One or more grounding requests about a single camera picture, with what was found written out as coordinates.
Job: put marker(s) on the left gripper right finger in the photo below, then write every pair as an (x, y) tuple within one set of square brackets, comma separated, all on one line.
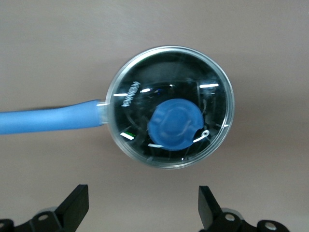
[(210, 210)]

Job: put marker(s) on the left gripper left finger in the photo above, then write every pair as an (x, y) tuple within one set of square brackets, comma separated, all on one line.
[(72, 207)]

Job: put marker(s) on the glass lid with blue knob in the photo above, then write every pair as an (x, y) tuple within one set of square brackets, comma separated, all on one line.
[(176, 125)]

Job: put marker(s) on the brown table cover cloth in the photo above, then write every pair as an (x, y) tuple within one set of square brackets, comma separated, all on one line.
[(48, 48)]

